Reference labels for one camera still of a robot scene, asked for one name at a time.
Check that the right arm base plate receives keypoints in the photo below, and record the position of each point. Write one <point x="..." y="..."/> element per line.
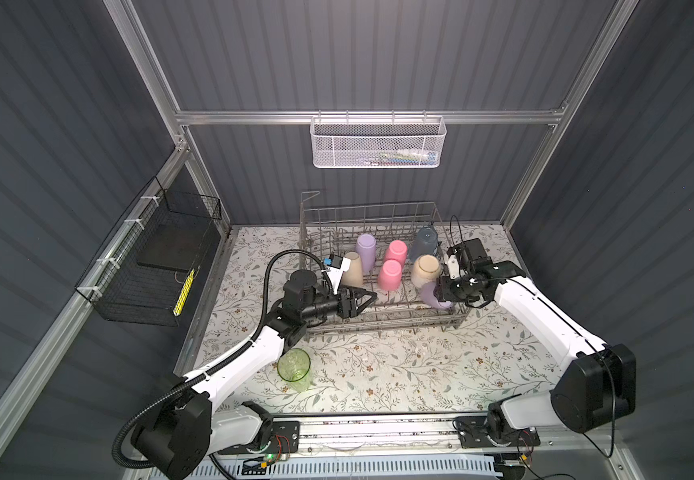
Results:
<point x="483" y="431"/>

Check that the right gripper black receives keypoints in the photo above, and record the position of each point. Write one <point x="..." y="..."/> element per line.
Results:
<point x="443" y="291"/>

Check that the beige cup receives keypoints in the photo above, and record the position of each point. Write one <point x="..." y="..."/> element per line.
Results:
<point x="353" y="277"/>

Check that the pink cup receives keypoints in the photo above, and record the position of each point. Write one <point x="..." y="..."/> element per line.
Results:
<point x="397" y="250"/>
<point x="390" y="275"/>

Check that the black wire wall basket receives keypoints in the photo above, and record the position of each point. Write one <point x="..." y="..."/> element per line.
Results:
<point x="167" y="233"/>

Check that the white ventilated front panel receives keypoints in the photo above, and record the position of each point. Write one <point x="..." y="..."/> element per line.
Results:
<point x="371" y="467"/>

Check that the light purple cup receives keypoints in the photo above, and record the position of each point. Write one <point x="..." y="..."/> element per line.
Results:
<point x="366" y="246"/>

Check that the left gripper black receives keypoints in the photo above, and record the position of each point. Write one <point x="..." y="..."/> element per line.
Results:
<point x="350" y="309"/>

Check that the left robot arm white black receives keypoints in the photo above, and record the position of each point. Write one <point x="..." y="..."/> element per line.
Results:
<point x="185" y="425"/>

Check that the yellow brush in basket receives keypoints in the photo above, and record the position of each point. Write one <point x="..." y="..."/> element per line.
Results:
<point x="184" y="293"/>

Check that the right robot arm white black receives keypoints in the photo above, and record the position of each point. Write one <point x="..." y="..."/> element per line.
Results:
<point x="598" y="380"/>

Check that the white mesh wall basket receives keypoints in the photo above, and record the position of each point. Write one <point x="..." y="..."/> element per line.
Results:
<point x="339" y="142"/>

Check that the floral table mat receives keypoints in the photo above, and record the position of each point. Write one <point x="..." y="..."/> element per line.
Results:
<point x="489" y="357"/>

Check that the items in white basket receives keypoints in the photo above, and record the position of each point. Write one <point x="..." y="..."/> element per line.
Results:
<point x="403" y="158"/>

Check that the white cup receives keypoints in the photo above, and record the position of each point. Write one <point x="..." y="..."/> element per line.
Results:
<point x="425" y="269"/>

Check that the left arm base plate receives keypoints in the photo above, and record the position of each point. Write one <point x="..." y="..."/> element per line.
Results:
<point x="280" y="436"/>

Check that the blue transparent cup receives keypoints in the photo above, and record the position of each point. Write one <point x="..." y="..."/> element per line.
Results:
<point x="424" y="243"/>

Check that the grey wire dish rack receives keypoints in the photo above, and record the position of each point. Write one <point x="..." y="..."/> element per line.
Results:
<point x="335" y="229"/>

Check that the green transparent cup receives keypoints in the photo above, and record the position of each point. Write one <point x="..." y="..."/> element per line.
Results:
<point x="294" y="369"/>

